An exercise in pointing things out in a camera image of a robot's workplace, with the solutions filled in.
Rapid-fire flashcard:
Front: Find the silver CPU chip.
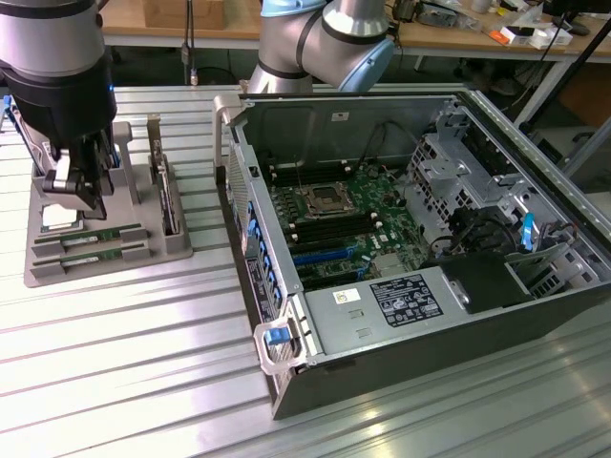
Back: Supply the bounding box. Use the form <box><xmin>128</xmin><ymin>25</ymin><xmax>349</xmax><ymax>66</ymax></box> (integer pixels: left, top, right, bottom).
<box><xmin>40</xmin><ymin>204</ymin><xmax>86</xmax><ymax>234</ymax></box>

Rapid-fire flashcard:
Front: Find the silver chipset heatsink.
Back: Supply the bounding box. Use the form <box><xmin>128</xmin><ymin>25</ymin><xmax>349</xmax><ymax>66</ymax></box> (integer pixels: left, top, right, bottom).
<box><xmin>371</xmin><ymin>252</ymin><xmax>407</xmax><ymax>278</ymax></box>

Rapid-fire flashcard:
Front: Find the orange and white small box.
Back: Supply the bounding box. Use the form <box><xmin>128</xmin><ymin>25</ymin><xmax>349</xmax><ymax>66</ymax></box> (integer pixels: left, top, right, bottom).
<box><xmin>489</xmin><ymin>26</ymin><xmax>536</xmax><ymax>48</ymax></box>

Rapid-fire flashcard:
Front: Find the grey parts rack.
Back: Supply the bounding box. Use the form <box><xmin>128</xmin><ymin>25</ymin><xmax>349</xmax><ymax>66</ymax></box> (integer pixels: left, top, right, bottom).
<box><xmin>23</xmin><ymin>118</ymin><xmax>195</xmax><ymax>289</ymax></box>

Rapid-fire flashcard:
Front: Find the brown cardboard box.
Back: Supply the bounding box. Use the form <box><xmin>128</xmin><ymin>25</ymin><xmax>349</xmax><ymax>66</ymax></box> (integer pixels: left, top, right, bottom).
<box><xmin>144</xmin><ymin>0</ymin><xmax>225</xmax><ymax>29</ymax></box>

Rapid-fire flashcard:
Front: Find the blue disk bay clip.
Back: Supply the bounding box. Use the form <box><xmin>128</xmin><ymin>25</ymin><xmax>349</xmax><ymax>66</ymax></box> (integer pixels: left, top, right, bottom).
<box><xmin>519</xmin><ymin>213</ymin><xmax>536</xmax><ymax>254</ymax></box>

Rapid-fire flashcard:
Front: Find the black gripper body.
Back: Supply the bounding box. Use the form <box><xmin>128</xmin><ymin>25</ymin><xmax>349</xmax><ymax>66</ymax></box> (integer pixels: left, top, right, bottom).
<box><xmin>0</xmin><ymin>59</ymin><xmax>118</xmax><ymax>150</ymax></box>

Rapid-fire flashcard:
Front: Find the black plastic shroud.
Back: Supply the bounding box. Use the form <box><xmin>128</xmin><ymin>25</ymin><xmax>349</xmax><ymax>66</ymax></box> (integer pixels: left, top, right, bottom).
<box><xmin>438</xmin><ymin>251</ymin><xmax>536</xmax><ymax>316</ymax></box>

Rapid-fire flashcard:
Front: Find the green motherboard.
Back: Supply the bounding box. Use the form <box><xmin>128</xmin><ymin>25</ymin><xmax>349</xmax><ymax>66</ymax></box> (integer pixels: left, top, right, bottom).
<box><xmin>266</xmin><ymin>159</ymin><xmax>426</xmax><ymax>292</ymax></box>

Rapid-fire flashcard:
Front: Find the grey case handle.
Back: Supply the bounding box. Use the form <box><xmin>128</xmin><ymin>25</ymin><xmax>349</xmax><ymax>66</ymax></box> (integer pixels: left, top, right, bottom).
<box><xmin>252</xmin><ymin>319</ymin><xmax>306</xmax><ymax>376</ymax></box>
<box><xmin>212</xmin><ymin>93</ymin><xmax>254</xmax><ymax>168</ymax></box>

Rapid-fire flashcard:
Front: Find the black camera cable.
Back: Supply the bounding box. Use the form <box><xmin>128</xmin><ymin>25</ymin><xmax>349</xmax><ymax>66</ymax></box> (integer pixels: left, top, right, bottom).
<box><xmin>179</xmin><ymin>0</ymin><xmax>200</xmax><ymax>88</ymax></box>

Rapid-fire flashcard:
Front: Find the graphics card with metal bracket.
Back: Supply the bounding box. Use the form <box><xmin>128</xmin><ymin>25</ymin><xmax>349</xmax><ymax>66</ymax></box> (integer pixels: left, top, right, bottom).
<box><xmin>145</xmin><ymin>114</ymin><xmax>185</xmax><ymax>238</ymax></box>

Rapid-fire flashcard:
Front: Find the silver power supply unit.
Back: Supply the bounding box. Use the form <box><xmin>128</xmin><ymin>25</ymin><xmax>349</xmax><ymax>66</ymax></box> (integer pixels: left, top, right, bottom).
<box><xmin>303</xmin><ymin>265</ymin><xmax>474</xmax><ymax>357</ymax></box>

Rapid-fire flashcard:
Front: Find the red and black disk wire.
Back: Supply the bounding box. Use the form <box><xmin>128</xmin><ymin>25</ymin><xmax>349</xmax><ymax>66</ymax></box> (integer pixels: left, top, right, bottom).
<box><xmin>537</xmin><ymin>219</ymin><xmax>581</xmax><ymax>239</ymax></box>

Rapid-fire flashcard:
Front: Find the CPU socket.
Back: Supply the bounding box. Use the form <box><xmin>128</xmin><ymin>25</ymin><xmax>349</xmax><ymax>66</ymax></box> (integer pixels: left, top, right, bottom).
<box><xmin>303</xmin><ymin>181</ymin><xmax>357</xmax><ymax>219</ymax></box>

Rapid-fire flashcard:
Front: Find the wooden desk with white frame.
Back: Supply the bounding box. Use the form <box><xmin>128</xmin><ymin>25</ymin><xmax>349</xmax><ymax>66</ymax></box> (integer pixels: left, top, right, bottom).
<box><xmin>97</xmin><ymin>0</ymin><xmax>263</xmax><ymax>52</ymax></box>
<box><xmin>393</xmin><ymin>0</ymin><xmax>611</xmax><ymax>128</ymax></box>

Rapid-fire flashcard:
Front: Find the black expansion slot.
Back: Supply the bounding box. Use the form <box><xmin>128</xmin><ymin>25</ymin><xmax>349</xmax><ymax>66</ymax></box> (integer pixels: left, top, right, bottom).
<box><xmin>298</xmin><ymin>266</ymin><xmax>367</xmax><ymax>291</ymax></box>

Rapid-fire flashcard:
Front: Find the metal disk bay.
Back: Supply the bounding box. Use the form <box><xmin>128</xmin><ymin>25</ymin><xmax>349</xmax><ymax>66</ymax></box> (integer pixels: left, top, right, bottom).
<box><xmin>405</xmin><ymin>97</ymin><xmax>526</xmax><ymax>239</ymax></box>

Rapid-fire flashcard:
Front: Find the black tripod pole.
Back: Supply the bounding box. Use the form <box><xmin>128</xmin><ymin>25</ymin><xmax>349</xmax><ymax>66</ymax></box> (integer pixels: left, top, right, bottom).
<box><xmin>558</xmin><ymin>18</ymin><xmax>611</xmax><ymax>93</ymax></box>

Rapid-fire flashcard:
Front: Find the blue expansion slot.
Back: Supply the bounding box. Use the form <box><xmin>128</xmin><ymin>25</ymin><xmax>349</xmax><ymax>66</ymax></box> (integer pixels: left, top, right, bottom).
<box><xmin>291</xmin><ymin>246</ymin><xmax>363</xmax><ymax>268</ymax></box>

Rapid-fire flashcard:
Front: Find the black wire bundle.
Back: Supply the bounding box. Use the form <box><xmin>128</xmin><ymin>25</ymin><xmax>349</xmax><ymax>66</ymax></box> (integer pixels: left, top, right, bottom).
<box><xmin>429</xmin><ymin>204</ymin><xmax>519</xmax><ymax>261</ymax></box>

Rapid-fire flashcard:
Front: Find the grey metal device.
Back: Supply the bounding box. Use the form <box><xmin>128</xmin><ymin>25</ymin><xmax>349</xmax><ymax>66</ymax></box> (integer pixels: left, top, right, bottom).
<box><xmin>419</xmin><ymin>3</ymin><xmax>462</xmax><ymax>28</ymax></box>

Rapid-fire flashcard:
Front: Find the green RAM stick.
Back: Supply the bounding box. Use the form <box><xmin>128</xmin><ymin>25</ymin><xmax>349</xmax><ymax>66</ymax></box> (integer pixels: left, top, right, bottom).
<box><xmin>36</xmin><ymin>223</ymin><xmax>143</xmax><ymax>248</ymax></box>
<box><xmin>32</xmin><ymin>241</ymin><xmax>147</xmax><ymax>268</ymax></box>

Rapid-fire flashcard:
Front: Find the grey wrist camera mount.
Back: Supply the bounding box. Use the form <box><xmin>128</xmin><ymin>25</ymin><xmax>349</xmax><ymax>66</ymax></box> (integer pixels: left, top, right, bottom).
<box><xmin>40</xmin><ymin>155</ymin><xmax>80</xmax><ymax>211</ymax></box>

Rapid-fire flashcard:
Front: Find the open black PC case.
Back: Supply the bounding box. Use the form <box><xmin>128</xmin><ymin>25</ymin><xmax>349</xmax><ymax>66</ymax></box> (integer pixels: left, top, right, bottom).
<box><xmin>212</xmin><ymin>84</ymin><xmax>611</xmax><ymax>421</ymax></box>

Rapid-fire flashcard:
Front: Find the hard disk drive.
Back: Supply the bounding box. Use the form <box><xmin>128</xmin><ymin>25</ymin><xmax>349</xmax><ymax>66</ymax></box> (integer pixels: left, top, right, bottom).
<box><xmin>2</xmin><ymin>94</ymin><xmax>120</xmax><ymax>171</ymax></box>

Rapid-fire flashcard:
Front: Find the white flat box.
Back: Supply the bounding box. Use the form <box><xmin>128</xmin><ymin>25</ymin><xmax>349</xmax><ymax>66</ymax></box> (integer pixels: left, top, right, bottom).
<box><xmin>527</xmin><ymin>27</ymin><xmax>574</xmax><ymax>50</ymax></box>

